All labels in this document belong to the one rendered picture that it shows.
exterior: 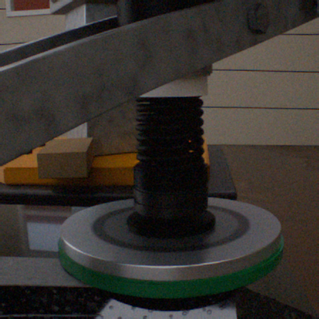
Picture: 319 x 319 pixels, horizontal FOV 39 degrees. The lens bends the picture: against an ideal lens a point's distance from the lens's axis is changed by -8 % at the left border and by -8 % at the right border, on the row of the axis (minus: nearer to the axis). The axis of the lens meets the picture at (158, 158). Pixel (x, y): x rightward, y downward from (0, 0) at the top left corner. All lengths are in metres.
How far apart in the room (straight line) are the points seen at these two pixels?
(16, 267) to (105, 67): 0.22
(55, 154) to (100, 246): 0.53
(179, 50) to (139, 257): 0.16
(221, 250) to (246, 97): 5.99
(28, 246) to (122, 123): 0.71
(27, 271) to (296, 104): 6.11
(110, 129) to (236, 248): 0.79
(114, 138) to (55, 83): 0.88
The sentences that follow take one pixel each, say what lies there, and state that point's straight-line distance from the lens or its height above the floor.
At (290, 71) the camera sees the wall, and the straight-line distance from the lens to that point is 6.46.
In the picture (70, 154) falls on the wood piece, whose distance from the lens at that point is 0.92.
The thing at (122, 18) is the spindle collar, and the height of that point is 1.02.
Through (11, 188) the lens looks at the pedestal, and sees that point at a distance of 1.06.
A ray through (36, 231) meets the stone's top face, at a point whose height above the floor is 0.81.
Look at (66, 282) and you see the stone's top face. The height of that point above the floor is 0.81.
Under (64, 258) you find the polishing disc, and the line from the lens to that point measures 0.42.
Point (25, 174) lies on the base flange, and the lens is 1.07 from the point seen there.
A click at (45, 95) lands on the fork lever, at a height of 0.97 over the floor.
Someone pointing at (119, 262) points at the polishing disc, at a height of 0.83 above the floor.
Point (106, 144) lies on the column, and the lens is 1.15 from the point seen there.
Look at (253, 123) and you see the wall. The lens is 6.39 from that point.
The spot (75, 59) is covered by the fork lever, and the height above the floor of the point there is 0.99.
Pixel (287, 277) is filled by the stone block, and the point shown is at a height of 0.76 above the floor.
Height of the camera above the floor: 0.98
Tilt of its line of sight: 10 degrees down
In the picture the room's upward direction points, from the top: 1 degrees counter-clockwise
